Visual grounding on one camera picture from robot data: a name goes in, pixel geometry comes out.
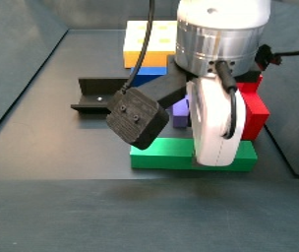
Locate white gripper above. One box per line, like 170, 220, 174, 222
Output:
187, 77, 246, 166

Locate green rectangular block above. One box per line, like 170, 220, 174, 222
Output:
130, 138, 258, 172

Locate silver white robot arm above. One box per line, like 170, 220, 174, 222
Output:
175, 0, 270, 166

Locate yellow slotted board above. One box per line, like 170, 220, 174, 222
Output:
123, 21, 178, 68

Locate purple comb-shaped block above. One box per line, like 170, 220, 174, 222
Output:
173, 97, 189, 128

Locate red zigzag block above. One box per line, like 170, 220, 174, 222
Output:
238, 76, 270, 141

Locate blue rectangular block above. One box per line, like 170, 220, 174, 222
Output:
133, 67, 167, 87

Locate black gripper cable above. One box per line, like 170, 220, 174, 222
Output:
214, 60, 240, 140

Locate black angle bracket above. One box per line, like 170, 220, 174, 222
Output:
71, 77, 127, 114

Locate black camera cable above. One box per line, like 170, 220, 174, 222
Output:
119, 0, 158, 94

